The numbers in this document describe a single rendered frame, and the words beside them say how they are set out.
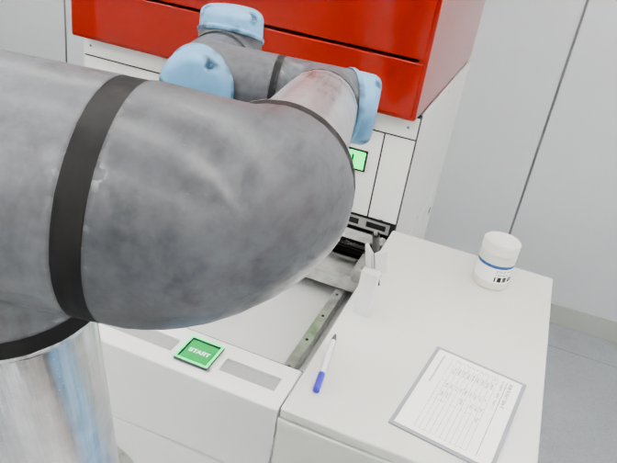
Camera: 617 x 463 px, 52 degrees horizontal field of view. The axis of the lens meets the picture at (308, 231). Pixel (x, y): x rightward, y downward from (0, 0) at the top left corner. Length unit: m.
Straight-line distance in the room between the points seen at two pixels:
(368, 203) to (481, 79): 1.49
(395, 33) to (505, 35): 1.55
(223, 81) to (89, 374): 0.33
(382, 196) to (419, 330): 0.39
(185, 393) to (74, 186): 0.74
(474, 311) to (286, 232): 0.94
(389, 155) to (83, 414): 1.02
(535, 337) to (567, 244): 1.83
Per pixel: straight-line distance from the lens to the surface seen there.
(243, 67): 0.66
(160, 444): 1.08
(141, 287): 0.27
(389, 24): 1.25
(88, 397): 0.44
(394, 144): 1.35
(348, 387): 0.96
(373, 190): 1.40
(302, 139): 0.31
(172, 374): 0.97
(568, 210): 2.95
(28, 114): 0.28
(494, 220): 2.98
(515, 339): 1.17
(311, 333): 1.24
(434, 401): 0.98
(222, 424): 0.98
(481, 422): 0.98
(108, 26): 1.54
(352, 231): 1.43
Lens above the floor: 1.59
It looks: 28 degrees down
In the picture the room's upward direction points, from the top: 9 degrees clockwise
